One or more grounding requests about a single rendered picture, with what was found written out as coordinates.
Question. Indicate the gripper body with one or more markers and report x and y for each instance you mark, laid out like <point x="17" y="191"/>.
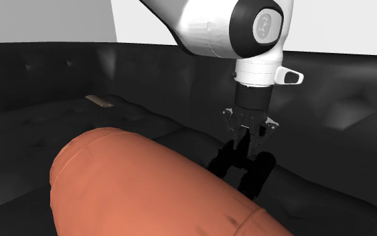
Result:
<point x="251" y="98"/>

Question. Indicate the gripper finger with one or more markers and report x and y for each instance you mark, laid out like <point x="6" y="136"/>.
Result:
<point x="232" y="125"/>
<point x="262" y="137"/>

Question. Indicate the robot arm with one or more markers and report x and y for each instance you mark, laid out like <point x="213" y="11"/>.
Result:
<point x="204" y="29"/>

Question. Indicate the black fuzzy toy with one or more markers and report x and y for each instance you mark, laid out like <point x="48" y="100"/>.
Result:
<point x="256" y="176"/>

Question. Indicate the black tufted sofa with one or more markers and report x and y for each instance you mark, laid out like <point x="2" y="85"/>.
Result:
<point x="338" y="157"/>

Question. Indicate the orange bolster cushion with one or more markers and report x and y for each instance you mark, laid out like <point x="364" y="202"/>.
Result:
<point x="142" y="189"/>

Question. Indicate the flat tan bar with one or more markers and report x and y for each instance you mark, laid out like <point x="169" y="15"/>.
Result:
<point x="99" y="101"/>

